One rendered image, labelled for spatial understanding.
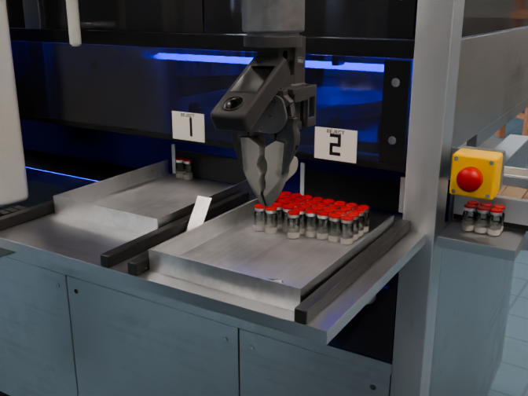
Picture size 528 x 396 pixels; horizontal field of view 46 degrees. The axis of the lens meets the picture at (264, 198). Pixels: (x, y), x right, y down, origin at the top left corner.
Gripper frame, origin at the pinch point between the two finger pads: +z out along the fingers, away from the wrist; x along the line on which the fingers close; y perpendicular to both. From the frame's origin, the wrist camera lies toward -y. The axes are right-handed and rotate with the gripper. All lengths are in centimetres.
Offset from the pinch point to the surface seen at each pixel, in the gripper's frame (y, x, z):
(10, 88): 30, 87, -5
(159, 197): 30, 44, 15
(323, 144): 38.1, 10.1, 1.3
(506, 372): 148, -12, 103
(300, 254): 18.1, 4.1, 15.0
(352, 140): 38.1, 4.4, 0.0
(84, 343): 38, 80, 65
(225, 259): 10.0, 13.1, 15.0
